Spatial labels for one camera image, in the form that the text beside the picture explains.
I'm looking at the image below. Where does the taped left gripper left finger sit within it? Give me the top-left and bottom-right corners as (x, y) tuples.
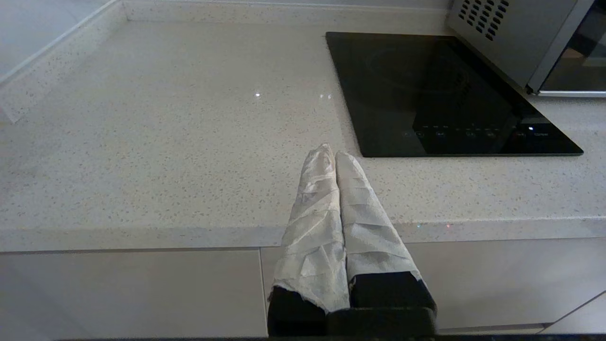
(267, 143), (351, 336)

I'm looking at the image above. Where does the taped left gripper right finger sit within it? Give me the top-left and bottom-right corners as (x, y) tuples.
(335, 151), (437, 311)

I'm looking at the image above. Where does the silver black microwave oven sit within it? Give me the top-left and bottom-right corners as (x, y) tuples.
(446, 0), (606, 99)

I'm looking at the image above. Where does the white cabinet front panel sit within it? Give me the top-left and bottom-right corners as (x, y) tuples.
(540, 291), (606, 335)
(259, 236), (606, 335)
(0, 248), (269, 340)

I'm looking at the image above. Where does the black glass induction cooktop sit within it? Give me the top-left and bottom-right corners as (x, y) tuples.
(325, 32), (584, 158)

